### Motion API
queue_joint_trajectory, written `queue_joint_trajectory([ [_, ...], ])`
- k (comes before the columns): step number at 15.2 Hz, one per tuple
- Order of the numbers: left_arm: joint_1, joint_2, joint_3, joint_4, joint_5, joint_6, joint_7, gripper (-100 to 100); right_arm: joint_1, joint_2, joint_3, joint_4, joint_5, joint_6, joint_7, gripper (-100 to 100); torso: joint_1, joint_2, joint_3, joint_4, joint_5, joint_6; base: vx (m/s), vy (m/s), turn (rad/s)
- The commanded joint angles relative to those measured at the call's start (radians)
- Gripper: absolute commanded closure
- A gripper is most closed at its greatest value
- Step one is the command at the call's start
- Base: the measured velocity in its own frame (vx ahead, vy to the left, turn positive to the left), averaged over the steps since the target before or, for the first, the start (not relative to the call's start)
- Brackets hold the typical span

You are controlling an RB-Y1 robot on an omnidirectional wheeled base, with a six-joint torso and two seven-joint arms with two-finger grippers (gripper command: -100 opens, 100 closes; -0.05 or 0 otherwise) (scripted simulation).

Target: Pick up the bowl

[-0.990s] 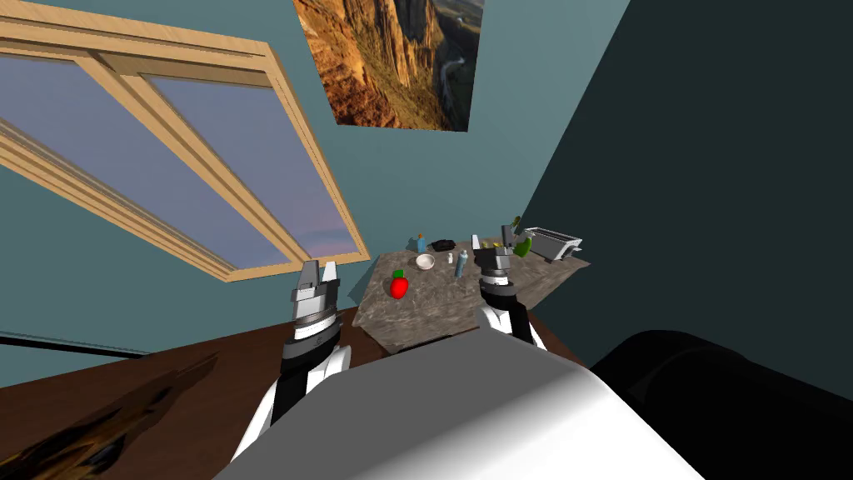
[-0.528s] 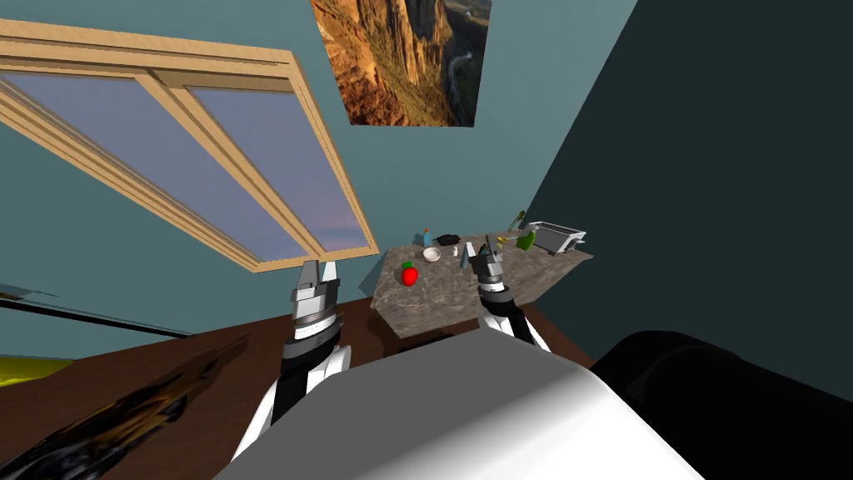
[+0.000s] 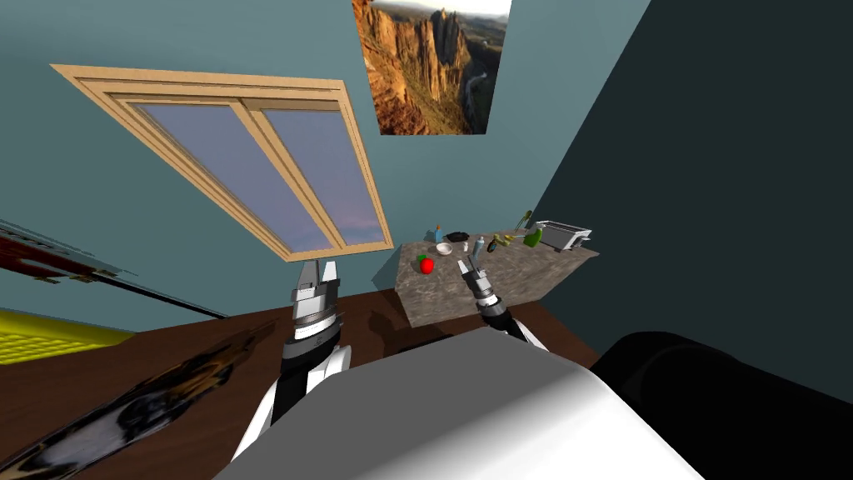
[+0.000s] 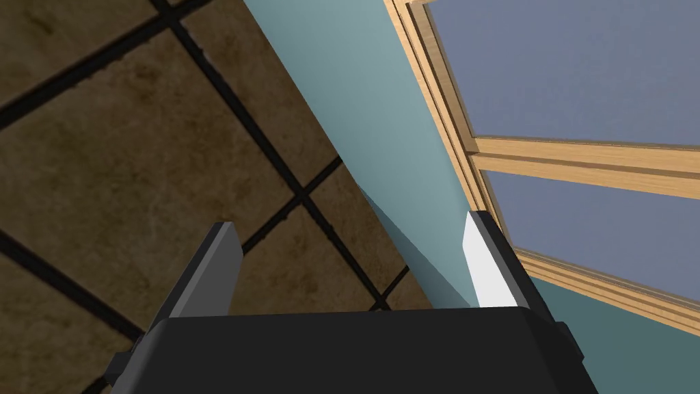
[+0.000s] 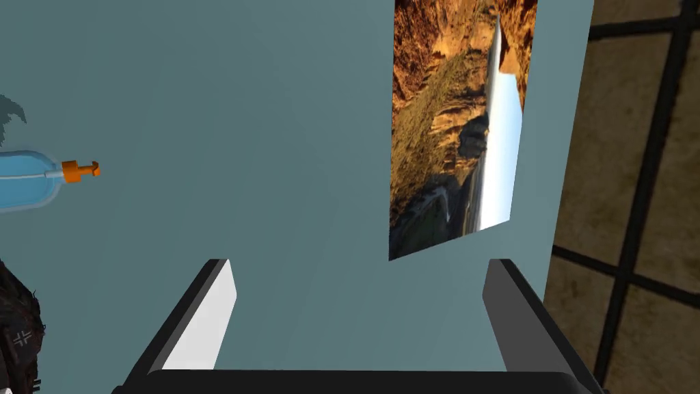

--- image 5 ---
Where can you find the black shaggy object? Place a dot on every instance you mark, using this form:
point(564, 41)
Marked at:
point(16, 334)

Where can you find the blue bottle with orange pump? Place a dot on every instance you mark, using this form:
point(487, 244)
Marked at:
point(27, 180)

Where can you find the canyon landscape wall picture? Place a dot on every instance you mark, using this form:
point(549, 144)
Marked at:
point(445, 131)

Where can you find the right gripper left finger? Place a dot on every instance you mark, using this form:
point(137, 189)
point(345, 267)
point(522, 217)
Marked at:
point(197, 323)

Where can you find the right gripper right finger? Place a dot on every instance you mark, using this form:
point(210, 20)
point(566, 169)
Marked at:
point(524, 328)

